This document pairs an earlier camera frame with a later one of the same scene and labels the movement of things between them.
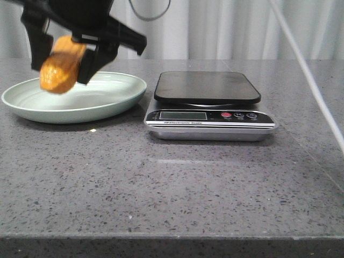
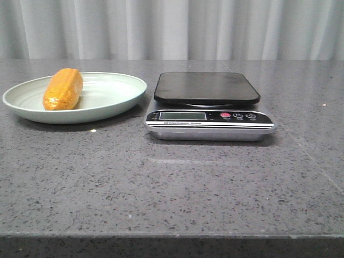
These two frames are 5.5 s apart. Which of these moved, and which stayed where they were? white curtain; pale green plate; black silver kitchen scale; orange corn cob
Moved: orange corn cob
Stayed: white curtain; black silver kitchen scale; pale green plate
